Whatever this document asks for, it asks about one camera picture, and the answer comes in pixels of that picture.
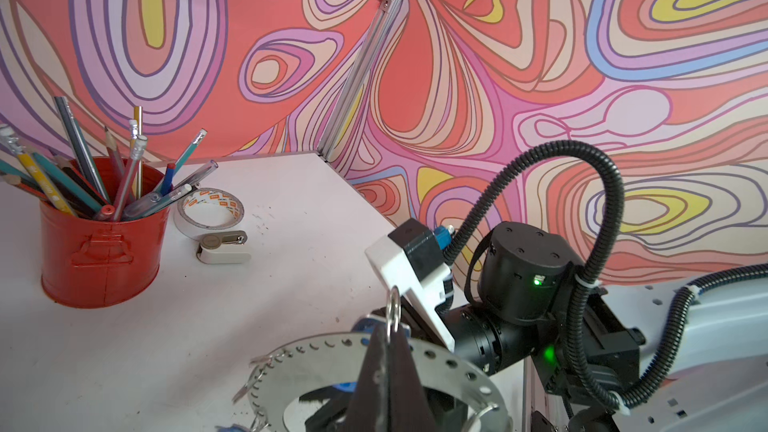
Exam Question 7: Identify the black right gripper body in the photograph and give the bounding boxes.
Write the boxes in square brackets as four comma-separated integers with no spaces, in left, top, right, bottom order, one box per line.
[437,302,540,375]

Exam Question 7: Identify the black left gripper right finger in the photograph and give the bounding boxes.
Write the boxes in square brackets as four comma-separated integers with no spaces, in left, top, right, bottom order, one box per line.
[388,330,437,432]

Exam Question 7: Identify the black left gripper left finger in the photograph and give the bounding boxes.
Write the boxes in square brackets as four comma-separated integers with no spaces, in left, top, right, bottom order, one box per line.
[341,325,389,432]

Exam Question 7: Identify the silver metal keyring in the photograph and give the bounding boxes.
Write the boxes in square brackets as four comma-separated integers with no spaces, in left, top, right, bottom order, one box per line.
[232,288,513,431]

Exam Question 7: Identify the blue headed key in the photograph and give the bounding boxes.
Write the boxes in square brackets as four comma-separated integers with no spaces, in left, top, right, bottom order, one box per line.
[351,314,388,334]

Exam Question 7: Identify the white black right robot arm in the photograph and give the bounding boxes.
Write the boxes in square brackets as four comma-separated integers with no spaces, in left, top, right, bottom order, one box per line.
[366,140,767,430]

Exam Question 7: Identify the tape roll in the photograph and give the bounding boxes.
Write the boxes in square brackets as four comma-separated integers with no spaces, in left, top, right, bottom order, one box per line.
[173,188,245,239]

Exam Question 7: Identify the red pencil cup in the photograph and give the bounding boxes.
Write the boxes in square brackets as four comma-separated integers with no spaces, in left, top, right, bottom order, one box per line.
[40,203,170,308]

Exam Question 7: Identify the pencils in cup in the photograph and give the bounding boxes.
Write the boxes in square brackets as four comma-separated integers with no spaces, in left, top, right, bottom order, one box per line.
[1,96,219,223]

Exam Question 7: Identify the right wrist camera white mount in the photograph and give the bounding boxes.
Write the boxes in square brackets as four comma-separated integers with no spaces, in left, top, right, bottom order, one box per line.
[365,218,456,351]

